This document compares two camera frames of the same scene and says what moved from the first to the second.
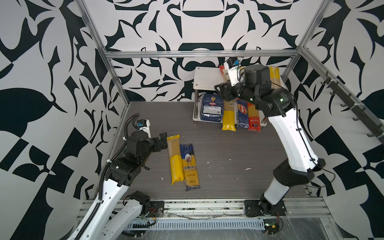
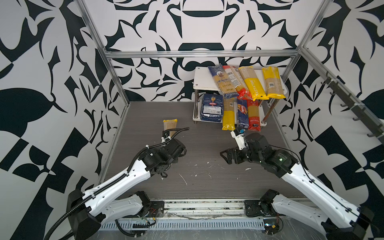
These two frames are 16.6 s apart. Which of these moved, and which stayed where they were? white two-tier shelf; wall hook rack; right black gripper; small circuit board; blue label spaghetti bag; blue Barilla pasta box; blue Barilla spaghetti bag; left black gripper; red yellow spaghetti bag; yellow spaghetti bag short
Moved: left black gripper; right black gripper; blue label spaghetti bag
Stayed: small circuit board; wall hook rack; red yellow spaghetti bag; blue Barilla pasta box; white two-tier shelf; blue Barilla spaghetti bag; yellow spaghetti bag short
